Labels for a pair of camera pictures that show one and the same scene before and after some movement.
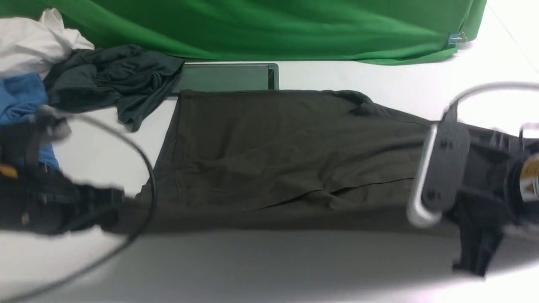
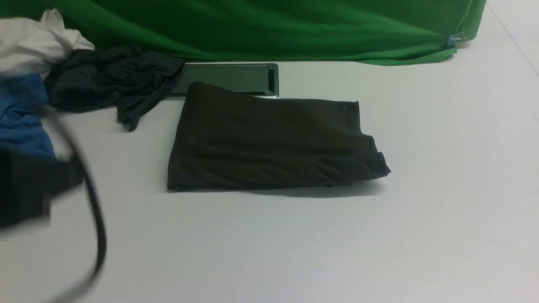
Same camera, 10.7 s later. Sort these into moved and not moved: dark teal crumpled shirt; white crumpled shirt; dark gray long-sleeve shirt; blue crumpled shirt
Moved: dark gray long-sleeve shirt
Not moved: dark teal crumpled shirt; white crumpled shirt; blue crumpled shirt
